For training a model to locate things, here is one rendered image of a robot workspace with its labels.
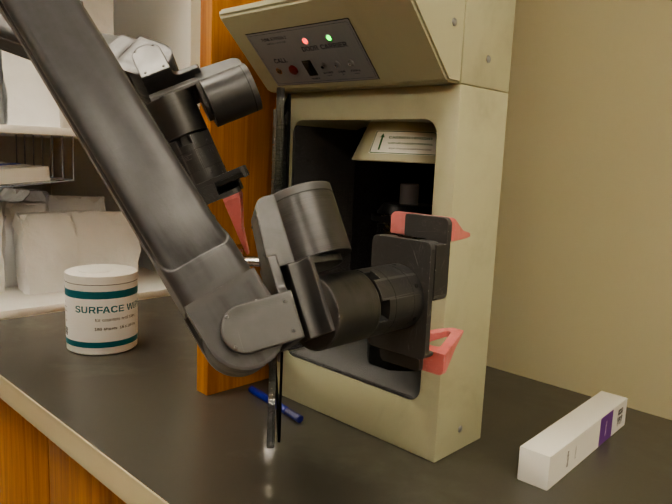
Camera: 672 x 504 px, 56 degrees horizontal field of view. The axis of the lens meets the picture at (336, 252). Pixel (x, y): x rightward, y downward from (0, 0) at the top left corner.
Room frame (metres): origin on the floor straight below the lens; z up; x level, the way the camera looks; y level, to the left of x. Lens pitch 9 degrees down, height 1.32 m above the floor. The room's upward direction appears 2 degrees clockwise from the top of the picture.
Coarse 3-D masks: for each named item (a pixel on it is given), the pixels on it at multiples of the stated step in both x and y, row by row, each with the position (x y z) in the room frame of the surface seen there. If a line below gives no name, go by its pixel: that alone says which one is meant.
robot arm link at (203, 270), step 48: (0, 0) 0.51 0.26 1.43; (48, 0) 0.51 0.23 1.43; (48, 48) 0.49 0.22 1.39; (96, 48) 0.50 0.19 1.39; (96, 96) 0.48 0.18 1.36; (96, 144) 0.47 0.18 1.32; (144, 144) 0.48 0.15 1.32; (144, 192) 0.46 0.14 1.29; (192, 192) 0.47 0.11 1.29; (144, 240) 0.46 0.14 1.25; (192, 240) 0.45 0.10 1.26; (192, 288) 0.43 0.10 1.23; (240, 288) 0.44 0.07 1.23
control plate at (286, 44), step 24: (312, 24) 0.80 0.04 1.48; (336, 24) 0.77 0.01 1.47; (264, 48) 0.88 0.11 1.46; (288, 48) 0.86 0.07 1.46; (312, 48) 0.83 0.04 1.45; (336, 48) 0.80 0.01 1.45; (360, 48) 0.78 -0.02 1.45; (288, 72) 0.89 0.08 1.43; (336, 72) 0.84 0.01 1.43; (360, 72) 0.81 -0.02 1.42
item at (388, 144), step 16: (368, 128) 0.91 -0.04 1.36; (384, 128) 0.87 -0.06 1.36; (400, 128) 0.86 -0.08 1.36; (416, 128) 0.86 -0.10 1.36; (432, 128) 0.86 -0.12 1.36; (368, 144) 0.88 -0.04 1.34; (384, 144) 0.86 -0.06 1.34; (400, 144) 0.85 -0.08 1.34; (416, 144) 0.85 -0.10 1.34; (432, 144) 0.85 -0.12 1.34; (368, 160) 0.87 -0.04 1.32; (384, 160) 0.85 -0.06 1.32; (400, 160) 0.84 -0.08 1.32; (416, 160) 0.84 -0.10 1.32; (432, 160) 0.84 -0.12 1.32
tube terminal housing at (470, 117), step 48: (480, 0) 0.78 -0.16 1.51; (480, 48) 0.78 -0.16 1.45; (336, 96) 0.89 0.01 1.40; (384, 96) 0.83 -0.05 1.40; (432, 96) 0.78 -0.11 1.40; (480, 96) 0.79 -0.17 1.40; (480, 144) 0.79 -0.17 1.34; (480, 192) 0.80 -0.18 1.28; (480, 240) 0.81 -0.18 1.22; (480, 288) 0.81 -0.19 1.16; (480, 336) 0.82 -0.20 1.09; (288, 384) 0.95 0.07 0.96; (336, 384) 0.88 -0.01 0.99; (432, 384) 0.76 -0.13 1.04; (480, 384) 0.83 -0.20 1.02; (384, 432) 0.81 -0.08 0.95; (432, 432) 0.76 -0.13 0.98; (480, 432) 0.83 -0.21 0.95
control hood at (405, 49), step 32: (288, 0) 0.79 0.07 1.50; (320, 0) 0.76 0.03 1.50; (352, 0) 0.73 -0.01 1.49; (384, 0) 0.71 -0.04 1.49; (416, 0) 0.69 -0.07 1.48; (448, 0) 0.73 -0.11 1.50; (256, 32) 0.87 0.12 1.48; (384, 32) 0.74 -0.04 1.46; (416, 32) 0.71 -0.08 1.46; (448, 32) 0.73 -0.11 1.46; (256, 64) 0.92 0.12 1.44; (384, 64) 0.78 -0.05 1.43; (416, 64) 0.75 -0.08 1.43; (448, 64) 0.73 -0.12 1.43
